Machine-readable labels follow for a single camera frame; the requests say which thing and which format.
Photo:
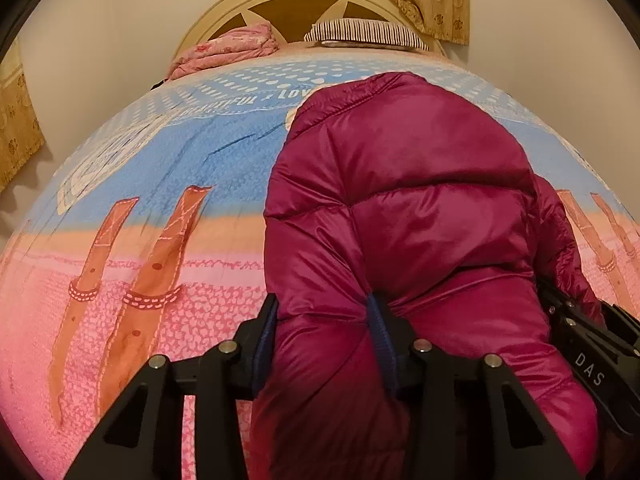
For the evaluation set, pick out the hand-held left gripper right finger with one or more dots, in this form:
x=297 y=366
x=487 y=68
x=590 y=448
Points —
x=382 y=340

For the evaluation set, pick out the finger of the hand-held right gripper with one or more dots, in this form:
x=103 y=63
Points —
x=552 y=295

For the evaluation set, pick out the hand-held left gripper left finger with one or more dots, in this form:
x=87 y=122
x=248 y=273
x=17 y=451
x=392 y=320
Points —
x=264 y=340

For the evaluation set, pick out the magenta puffer jacket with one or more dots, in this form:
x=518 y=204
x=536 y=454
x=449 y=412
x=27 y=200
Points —
x=410 y=200

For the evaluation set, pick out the blue and pink printed bedsheet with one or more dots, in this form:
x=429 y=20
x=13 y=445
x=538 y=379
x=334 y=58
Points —
x=150 y=200

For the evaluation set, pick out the dark object beside bed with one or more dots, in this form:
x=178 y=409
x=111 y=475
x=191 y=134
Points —
x=159 y=85

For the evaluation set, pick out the pink folded blanket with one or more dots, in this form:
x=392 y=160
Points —
x=225 y=50

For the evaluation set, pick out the striped pillow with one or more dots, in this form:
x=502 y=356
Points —
x=365 y=32

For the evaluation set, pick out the beige patterned side curtain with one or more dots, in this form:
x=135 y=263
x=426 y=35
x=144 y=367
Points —
x=17 y=125

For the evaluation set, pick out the cream wooden headboard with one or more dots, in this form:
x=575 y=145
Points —
x=225 y=10

